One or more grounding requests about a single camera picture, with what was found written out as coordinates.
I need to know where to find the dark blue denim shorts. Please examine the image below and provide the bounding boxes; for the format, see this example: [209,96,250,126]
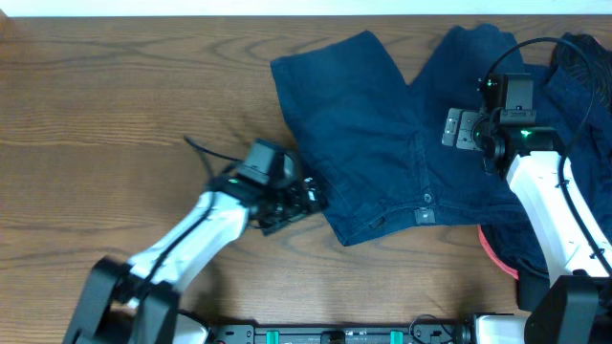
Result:
[271,24,526,246]

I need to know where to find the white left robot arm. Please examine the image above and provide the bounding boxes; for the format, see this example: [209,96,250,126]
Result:
[63,139,327,343]

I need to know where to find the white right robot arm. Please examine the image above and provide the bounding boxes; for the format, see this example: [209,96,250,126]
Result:
[442,73,611,343]

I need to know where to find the red garment edge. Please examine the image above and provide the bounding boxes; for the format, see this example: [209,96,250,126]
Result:
[478,226,519,280]

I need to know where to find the dark blue denim garment pile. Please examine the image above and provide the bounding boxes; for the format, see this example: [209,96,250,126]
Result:
[482,61,611,269]

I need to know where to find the black knit garment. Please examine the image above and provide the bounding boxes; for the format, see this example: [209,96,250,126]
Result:
[552,32,612,114]

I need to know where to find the black garment with logo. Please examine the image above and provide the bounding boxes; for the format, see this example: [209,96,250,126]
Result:
[516,259,550,312]

